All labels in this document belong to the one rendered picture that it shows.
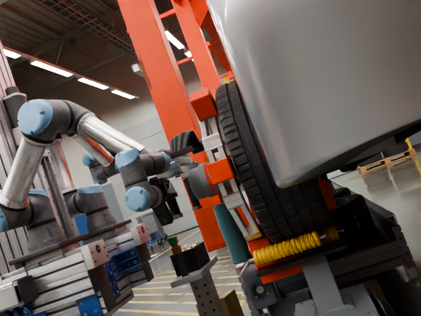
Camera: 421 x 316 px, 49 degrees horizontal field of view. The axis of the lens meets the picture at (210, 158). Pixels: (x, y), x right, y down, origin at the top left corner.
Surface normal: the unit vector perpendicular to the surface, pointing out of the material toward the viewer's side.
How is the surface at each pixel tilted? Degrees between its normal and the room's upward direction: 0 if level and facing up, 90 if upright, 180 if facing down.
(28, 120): 86
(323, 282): 90
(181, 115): 90
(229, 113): 58
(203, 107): 125
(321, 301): 90
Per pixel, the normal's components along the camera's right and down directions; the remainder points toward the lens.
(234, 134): -0.29, -0.29
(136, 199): -0.19, -0.01
